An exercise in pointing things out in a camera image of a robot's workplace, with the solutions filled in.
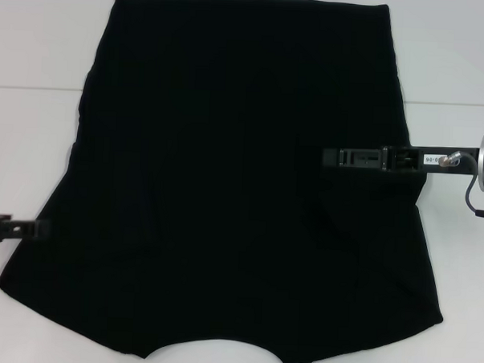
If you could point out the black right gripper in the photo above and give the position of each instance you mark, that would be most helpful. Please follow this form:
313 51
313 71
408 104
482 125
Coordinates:
427 159

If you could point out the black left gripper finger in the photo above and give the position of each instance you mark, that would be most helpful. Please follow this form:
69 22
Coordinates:
15 230

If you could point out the black shirt with white print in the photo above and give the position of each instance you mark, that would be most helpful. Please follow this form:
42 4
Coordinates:
234 169

